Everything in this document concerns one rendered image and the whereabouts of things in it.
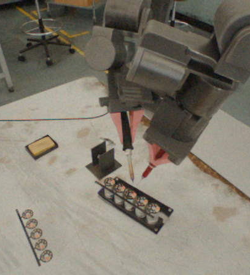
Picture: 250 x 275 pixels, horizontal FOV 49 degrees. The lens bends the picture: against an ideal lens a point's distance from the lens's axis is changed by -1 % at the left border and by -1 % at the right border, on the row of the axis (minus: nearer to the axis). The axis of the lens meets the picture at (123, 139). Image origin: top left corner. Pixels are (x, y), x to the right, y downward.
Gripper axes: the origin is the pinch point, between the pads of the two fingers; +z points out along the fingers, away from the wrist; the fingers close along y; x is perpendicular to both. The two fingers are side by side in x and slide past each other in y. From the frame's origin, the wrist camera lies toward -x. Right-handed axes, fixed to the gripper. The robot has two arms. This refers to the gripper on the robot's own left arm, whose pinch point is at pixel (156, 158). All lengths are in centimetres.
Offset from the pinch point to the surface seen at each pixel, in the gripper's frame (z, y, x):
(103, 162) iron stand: 19.2, -4.7, -10.0
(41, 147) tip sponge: 27.7, -1.3, -26.7
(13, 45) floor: 171, -144, -207
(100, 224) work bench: 20.4, 7.3, -1.1
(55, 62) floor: 149, -141, -142
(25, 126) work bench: 33, -6, -38
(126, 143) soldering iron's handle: 8.1, -4.9, -7.0
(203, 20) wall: 109, -307, -64
